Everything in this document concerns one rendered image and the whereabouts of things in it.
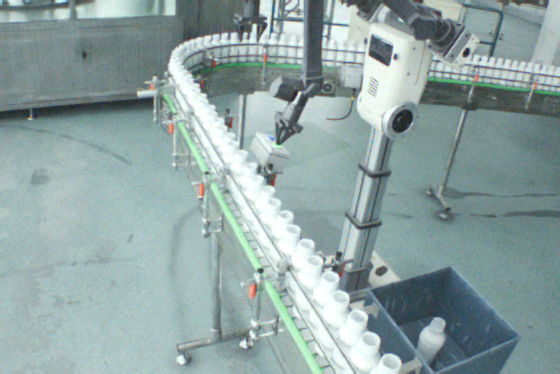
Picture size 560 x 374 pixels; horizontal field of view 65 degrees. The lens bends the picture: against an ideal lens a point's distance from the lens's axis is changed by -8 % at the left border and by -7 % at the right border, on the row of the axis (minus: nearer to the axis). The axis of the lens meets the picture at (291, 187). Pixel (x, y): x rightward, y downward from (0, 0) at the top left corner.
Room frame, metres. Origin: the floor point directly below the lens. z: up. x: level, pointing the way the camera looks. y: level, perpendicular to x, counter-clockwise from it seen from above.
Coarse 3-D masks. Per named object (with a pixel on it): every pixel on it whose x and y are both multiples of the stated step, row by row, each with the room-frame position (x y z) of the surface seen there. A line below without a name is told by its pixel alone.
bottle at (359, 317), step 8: (352, 312) 0.66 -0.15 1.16; (360, 312) 0.66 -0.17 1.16; (352, 320) 0.64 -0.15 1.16; (360, 320) 0.66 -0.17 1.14; (344, 328) 0.65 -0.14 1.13; (352, 328) 0.63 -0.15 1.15; (360, 328) 0.63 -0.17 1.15; (344, 336) 0.63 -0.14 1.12; (352, 336) 0.63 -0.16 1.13; (360, 336) 0.63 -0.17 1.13; (344, 344) 0.63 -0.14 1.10; (352, 344) 0.62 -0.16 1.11; (336, 352) 0.64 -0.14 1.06; (336, 360) 0.63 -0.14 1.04; (344, 360) 0.62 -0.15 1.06; (344, 368) 0.62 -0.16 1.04
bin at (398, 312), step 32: (384, 288) 0.99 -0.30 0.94; (416, 288) 1.05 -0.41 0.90; (448, 288) 1.08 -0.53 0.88; (384, 320) 0.88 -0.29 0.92; (416, 320) 1.07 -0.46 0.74; (448, 320) 1.04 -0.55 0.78; (480, 320) 0.95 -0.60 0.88; (384, 352) 0.84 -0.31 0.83; (416, 352) 0.76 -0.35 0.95; (448, 352) 0.95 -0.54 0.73; (480, 352) 0.91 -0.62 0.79
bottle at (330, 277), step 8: (328, 272) 0.77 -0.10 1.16; (328, 280) 0.77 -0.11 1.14; (336, 280) 0.76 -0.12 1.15; (320, 288) 0.75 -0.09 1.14; (328, 288) 0.74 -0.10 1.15; (336, 288) 0.74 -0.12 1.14; (312, 296) 0.75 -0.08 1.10; (320, 296) 0.73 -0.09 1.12; (328, 296) 0.73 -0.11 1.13; (320, 304) 0.73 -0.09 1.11; (312, 312) 0.74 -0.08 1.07; (320, 312) 0.73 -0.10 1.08; (312, 320) 0.73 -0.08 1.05; (312, 328) 0.73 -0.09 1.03
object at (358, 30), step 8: (424, 0) 5.25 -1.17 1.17; (432, 0) 5.29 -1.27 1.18; (440, 0) 5.41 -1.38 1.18; (448, 0) 5.54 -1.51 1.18; (352, 8) 5.68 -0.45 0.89; (440, 8) 5.30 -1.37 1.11; (448, 8) 5.32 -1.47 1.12; (456, 8) 5.33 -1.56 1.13; (352, 16) 5.63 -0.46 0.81; (448, 16) 5.32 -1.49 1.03; (456, 16) 5.33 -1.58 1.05; (352, 24) 5.57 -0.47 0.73; (360, 24) 5.24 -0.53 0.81; (352, 32) 5.52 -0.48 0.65; (360, 32) 5.18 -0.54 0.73; (368, 32) 5.17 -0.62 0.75; (352, 40) 5.45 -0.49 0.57; (360, 40) 5.16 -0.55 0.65
